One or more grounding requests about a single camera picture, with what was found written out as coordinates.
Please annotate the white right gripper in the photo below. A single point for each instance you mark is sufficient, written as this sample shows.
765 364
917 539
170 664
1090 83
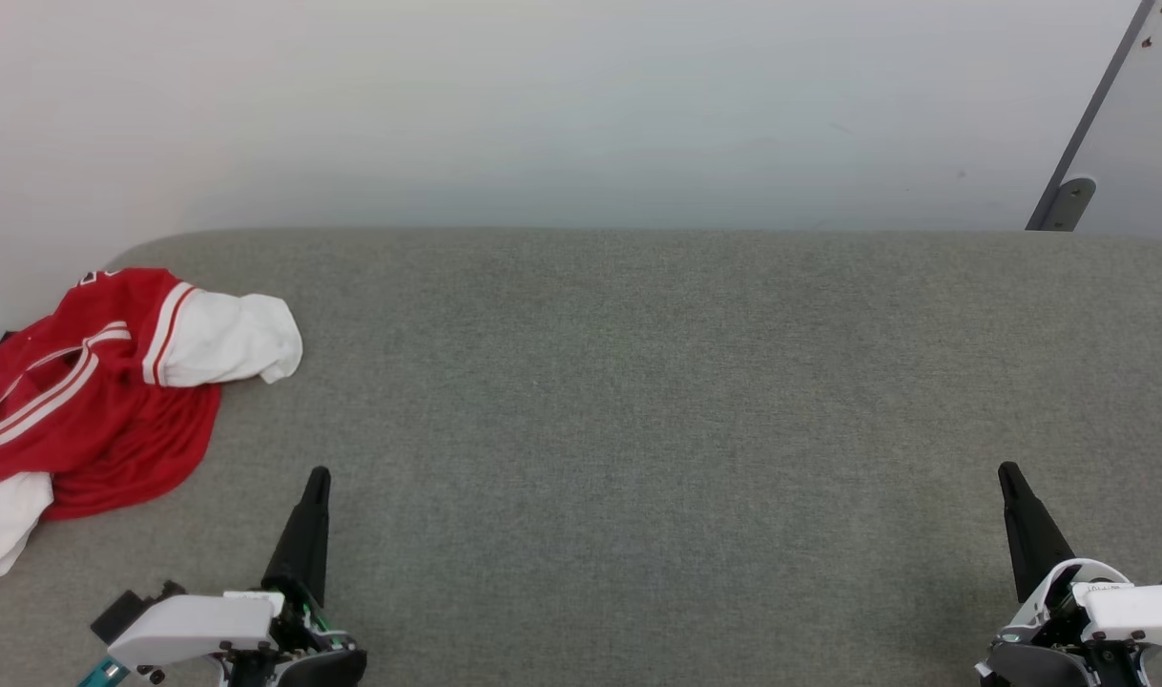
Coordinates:
1130 611

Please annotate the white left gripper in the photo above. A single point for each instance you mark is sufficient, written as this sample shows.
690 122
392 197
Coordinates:
195 625

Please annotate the red white Bulls jersey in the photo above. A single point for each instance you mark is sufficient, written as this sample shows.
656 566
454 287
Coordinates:
114 420

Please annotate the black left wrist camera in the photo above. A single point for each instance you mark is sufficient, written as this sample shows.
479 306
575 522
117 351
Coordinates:
123 611

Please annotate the teal left camera connector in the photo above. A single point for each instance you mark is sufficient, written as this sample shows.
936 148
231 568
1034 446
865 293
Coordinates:
102 675

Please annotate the grey metal wall bracket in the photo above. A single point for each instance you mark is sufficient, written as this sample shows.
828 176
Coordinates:
1069 202

